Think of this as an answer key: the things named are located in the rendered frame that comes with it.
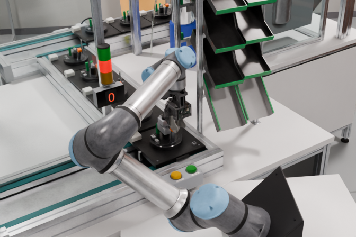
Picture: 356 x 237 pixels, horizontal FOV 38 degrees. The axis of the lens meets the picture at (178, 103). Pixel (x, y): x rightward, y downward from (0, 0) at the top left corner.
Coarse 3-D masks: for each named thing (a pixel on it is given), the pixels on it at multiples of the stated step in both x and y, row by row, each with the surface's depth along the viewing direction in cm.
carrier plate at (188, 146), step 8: (144, 136) 221; (184, 136) 220; (192, 136) 220; (136, 144) 216; (144, 144) 215; (184, 144) 215; (200, 144) 214; (144, 152) 210; (152, 152) 210; (160, 152) 210; (168, 152) 210; (176, 152) 210; (184, 152) 210; (192, 152) 211; (152, 160) 206; (160, 160) 205; (168, 160) 206
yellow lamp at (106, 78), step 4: (100, 72) 199; (108, 72) 199; (100, 76) 200; (104, 76) 199; (108, 76) 199; (112, 76) 201; (104, 80) 200; (108, 80) 200; (112, 80) 202; (104, 84) 201; (108, 84) 201
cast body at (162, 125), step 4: (160, 116) 213; (160, 120) 211; (164, 120) 210; (160, 124) 212; (164, 124) 210; (160, 128) 213; (164, 128) 210; (168, 128) 211; (164, 132) 211; (168, 132) 212
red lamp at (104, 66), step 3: (99, 60) 197; (99, 63) 197; (102, 63) 196; (105, 63) 196; (108, 63) 197; (111, 63) 199; (99, 66) 198; (102, 66) 197; (105, 66) 197; (108, 66) 197; (111, 66) 199; (99, 69) 199; (102, 69) 198; (105, 69) 197; (108, 69) 198; (111, 69) 199; (102, 72) 198; (105, 72) 198
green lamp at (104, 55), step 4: (108, 48) 194; (100, 52) 194; (104, 52) 194; (108, 52) 195; (100, 56) 195; (104, 56) 195; (108, 56) 196; (100, 60) 196; (104, 60) 196; (108, 60) 196
